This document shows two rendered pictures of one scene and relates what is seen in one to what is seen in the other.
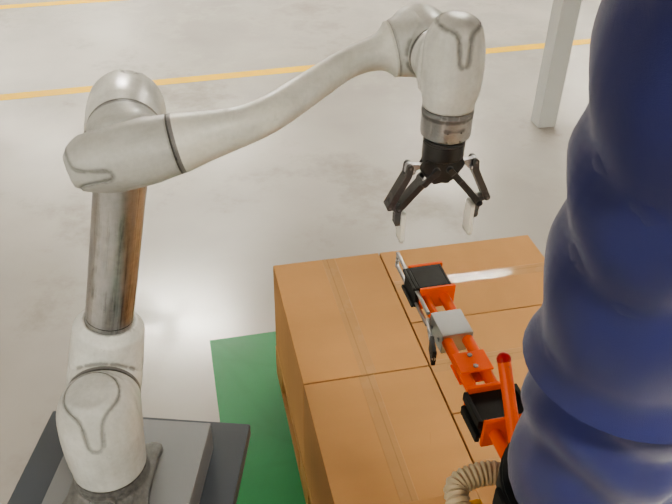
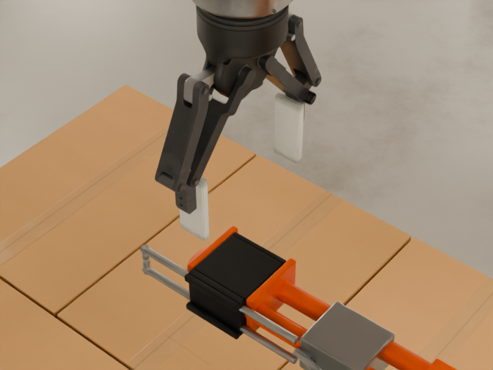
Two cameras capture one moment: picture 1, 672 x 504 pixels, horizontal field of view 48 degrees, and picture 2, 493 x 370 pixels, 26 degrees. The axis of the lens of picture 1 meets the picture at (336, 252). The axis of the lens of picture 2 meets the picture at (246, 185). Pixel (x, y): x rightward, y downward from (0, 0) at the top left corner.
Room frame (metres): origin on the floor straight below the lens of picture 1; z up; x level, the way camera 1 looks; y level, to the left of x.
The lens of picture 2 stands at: (0.60, 0.26, 2.04)
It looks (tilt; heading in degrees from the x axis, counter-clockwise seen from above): 42 degrees down; 323
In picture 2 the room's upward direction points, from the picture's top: straight up
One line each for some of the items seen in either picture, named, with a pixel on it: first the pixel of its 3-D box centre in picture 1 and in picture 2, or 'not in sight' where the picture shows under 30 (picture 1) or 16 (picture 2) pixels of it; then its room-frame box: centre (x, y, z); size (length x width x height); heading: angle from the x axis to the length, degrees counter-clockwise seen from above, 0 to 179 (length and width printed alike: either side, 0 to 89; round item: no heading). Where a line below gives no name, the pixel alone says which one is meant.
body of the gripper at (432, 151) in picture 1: (442, 158); (242, 42); (1.19, -0.19, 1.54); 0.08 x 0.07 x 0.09; 103
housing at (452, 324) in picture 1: (450, 330); (346, 350); (1.07, -0.22, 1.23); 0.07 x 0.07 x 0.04; 14
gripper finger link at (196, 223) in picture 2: (400, 223); (193, 203); (1.17, -0.12, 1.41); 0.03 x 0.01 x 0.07; 13
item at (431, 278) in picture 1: (430, 284); (241, 279); (1.20, -0.20, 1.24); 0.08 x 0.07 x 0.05; 14
